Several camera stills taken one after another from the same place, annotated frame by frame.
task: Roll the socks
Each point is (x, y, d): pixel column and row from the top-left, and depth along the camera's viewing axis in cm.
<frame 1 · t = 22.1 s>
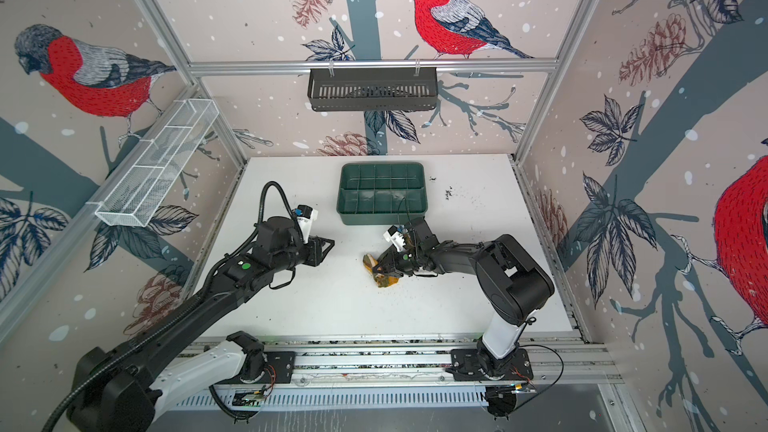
left hand: (329, 242, 78), fingers open
right hand: (374, 273, 86), fingers closed
olive green striped sock: (381, 280, 85), point 5 cm above the table
green plastic compartment tray: (382, 193, 113), on the table

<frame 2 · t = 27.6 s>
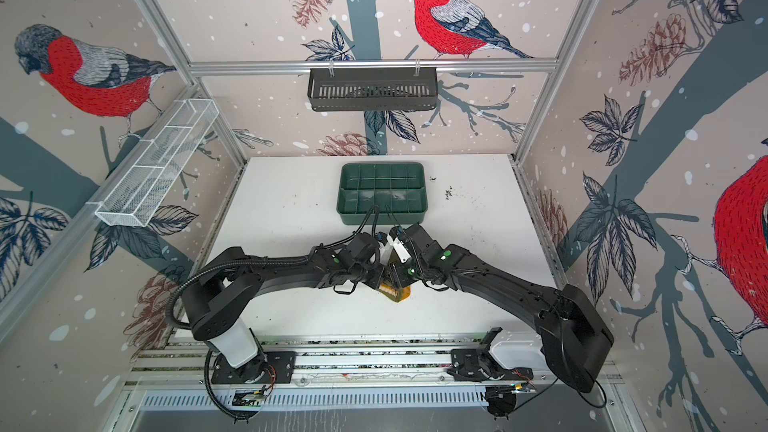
left hand: (387, 276, 86), fingers closed
right hand: (389, 275, 81), fingers open
olive green striped sock: (397, 294, 84), point 4 cm above the table
the other named things where they were.

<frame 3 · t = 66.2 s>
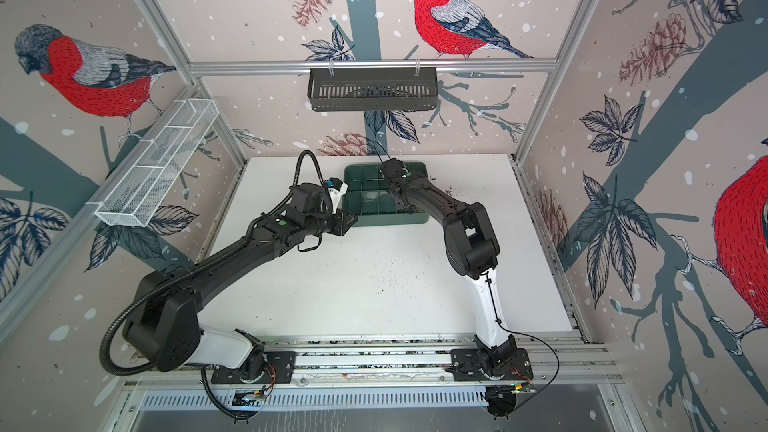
left hand: (354, 217, 82), fingers closed
right hand: (412, 199, 101), fingers closed
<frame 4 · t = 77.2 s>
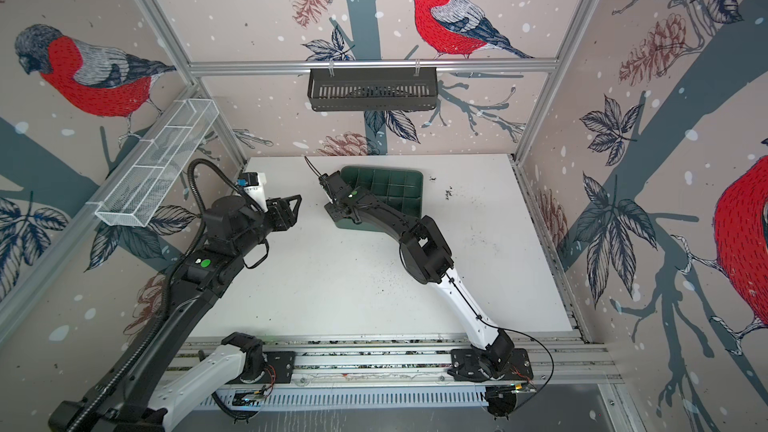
left hand: (288, 197, 71), fingers open
right hand: (337, 207, 101), fingers closed
